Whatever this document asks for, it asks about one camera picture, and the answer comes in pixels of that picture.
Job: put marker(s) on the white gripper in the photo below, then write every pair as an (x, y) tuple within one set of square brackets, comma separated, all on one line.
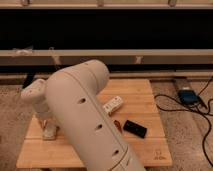
[(43, 115)]

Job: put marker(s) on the white sponge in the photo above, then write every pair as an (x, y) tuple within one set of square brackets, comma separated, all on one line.
[(50, 132)]

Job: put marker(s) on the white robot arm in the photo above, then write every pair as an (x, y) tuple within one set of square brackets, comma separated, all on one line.
[(70, 96)]

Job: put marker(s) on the dark red oblong object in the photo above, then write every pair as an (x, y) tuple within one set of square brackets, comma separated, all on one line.
[(117, 124)]

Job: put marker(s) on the black rectangular device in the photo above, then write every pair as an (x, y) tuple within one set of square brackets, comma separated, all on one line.
[(135, 129)]

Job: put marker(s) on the wooden table board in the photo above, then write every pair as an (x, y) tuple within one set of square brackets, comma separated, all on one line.
[(139, 106)]

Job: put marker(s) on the blue power adapter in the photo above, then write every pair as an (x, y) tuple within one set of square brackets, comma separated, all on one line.
[(187, 96)]

